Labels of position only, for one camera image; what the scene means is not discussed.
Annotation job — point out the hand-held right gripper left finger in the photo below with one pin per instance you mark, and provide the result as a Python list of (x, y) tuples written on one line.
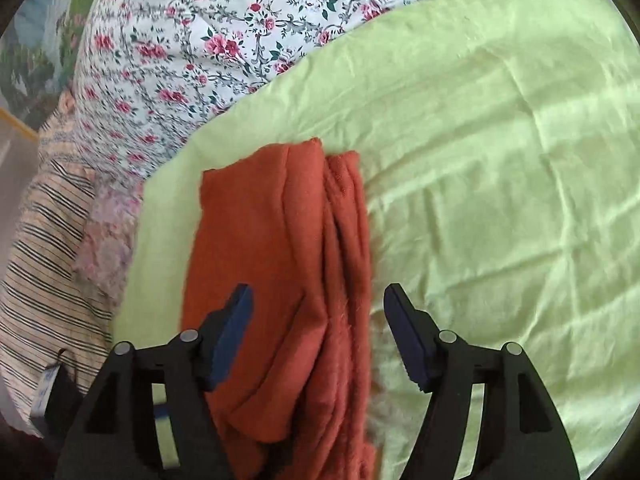
[(232, 340)]

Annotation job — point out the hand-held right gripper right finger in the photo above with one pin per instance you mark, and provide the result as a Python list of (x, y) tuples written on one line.
[(410, 340)]

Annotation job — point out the orange knit sweater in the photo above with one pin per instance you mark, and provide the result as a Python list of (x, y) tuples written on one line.
[(280, 235)]

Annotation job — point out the plaid striped blanket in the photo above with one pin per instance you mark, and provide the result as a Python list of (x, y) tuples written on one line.
[(45, 270)]

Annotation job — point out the pastel floral pillow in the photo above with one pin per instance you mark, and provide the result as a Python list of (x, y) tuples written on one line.
[(107, 240)]

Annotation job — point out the light green bed sheet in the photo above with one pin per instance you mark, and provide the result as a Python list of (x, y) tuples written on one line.
[(500, 160)]

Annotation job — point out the white rose-print quilt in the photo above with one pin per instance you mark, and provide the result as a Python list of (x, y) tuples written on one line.
[(200, 35)]

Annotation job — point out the landscape wall poster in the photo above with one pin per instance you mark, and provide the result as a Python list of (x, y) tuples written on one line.
[(45, 60)]

